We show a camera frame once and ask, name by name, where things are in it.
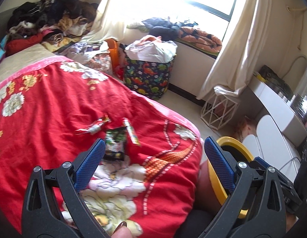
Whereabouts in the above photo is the white plastic sack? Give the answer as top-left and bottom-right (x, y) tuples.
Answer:
(125, 35), (178, 63)

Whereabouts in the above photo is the orange bag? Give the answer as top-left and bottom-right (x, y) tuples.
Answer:
(105, 39), (119, 75)

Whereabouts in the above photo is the white window bench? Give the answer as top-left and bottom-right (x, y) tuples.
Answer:
(168, 41), (218, 97)

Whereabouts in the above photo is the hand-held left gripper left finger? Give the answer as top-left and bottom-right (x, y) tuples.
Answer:
(22, 139), (112, 238)

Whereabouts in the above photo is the dark glossy object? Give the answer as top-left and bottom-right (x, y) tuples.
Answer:
(287, 93), (307, 127)

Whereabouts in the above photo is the yellow trash bin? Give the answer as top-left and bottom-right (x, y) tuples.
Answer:
(208, 136), (255, 219)

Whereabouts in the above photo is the white wire stool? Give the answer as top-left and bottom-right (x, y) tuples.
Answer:
(200, 85), (240, 131)

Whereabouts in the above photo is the dark green snack packet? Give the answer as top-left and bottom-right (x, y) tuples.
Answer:
(104, 126), (127, 161)

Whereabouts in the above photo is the person's left hand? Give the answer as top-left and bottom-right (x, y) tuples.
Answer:
(113, 222), (132, 238)

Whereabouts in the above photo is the pale lavender cloth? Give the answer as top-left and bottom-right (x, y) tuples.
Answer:
(65, 41), (109, 61)

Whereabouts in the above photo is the white desk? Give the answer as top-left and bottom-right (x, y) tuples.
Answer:
(248, 76), (307, 149)

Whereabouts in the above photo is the person's leg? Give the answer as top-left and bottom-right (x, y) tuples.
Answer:
(178, 160), (226, 238)

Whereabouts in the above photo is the white chair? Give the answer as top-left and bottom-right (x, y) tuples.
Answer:
(243, 115), (302, 176)

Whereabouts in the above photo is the camouflage bag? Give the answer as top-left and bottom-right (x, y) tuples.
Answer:
(254, 65), (294, 100)

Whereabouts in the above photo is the orange patterned quilt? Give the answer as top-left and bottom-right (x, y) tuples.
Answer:
(177, 26), (223, 54)

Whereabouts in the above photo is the cream curtain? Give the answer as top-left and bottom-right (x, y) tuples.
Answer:
(80, 0), (129, 42)
(197, 0), (263, 101)

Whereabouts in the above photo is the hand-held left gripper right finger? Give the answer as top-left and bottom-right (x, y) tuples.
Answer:
(200, 136), (289, 238)

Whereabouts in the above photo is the floral cloth bag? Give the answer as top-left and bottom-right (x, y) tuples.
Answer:
(90, 54), (113, 76)

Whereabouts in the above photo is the dark blue jacket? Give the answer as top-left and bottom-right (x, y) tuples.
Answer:
(141, 17), (186, 41)

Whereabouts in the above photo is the striped candy wrapper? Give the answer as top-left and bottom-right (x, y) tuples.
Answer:
(122, 117), (141, 146)

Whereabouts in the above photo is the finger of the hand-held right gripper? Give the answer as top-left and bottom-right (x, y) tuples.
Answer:
(252, 157), (304, 214)

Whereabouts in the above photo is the pile of clothes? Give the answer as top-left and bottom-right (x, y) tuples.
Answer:
(6, 0), (99, 47)

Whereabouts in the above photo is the dinosaur print storage basket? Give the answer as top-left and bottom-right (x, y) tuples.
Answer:
(123, 55), (175, 101)

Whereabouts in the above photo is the red floral blanket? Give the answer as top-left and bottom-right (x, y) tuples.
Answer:
(0, 55), (203, 236)

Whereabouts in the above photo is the red green snack wrapper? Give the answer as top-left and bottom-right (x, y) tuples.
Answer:
(75, 114), (112, 135)

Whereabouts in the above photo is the beige bed cover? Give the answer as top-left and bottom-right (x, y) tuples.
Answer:
(0, 43), (57, 87)

